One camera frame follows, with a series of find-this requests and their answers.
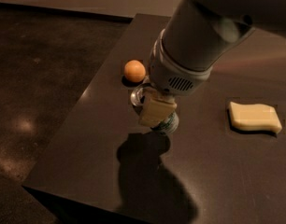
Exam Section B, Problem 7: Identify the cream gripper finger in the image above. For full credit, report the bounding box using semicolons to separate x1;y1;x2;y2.
139;91;177;128

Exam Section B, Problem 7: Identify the green and white 7up can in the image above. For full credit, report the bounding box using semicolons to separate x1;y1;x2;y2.
130;83;179;135

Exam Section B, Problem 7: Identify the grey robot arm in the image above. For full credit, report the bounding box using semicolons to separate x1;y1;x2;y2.
139;0;286;128

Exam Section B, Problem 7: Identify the orange fruit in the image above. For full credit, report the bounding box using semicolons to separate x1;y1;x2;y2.
123;60;146;83

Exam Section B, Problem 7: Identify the yellow sponge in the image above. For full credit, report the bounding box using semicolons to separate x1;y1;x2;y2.
228;102;282;133

